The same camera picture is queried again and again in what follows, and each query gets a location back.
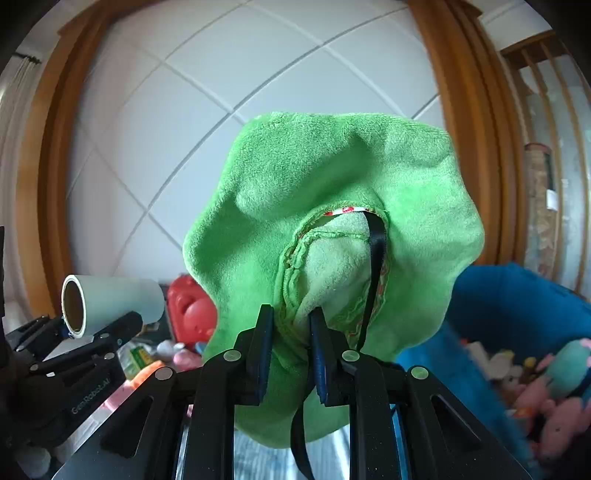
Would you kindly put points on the wooden door frame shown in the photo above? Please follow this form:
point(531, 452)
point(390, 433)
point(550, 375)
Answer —
point(51, 161)
point(475, 115)

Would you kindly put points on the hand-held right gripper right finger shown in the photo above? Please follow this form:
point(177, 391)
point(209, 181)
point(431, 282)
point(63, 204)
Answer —
point(318, 360)

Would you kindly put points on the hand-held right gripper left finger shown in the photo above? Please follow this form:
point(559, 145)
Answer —
point(263, 360)

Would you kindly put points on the white paper roll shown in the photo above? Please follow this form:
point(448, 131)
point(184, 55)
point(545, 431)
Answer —
point(124, 300)

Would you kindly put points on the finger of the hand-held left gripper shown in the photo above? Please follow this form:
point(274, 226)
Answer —
point(32, 334)
point(117, 332)

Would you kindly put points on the pig plush teal dress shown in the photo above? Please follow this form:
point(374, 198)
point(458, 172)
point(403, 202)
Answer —
point(565, 369)

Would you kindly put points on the blue plastic crate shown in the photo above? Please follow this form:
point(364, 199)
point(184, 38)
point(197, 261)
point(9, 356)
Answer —
point(485, 314)

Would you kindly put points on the pig plush red dress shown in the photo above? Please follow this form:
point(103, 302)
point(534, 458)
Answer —
point(187, 360)

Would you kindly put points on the green plush hat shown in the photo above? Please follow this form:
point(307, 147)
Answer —
point(323, 194)

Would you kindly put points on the green yellow box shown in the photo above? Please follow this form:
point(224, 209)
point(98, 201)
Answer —
point(141, 360)

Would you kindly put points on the rolled patterned rug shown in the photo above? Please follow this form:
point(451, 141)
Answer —
point(540, 207)

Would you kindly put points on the light curtain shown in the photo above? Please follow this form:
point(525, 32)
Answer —
point(11, 161)

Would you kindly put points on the wooden glass partition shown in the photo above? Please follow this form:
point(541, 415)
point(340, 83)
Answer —
point(568, 138)

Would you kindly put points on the red bear suitcase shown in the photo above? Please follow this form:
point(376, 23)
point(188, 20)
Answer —
point(191, 309)

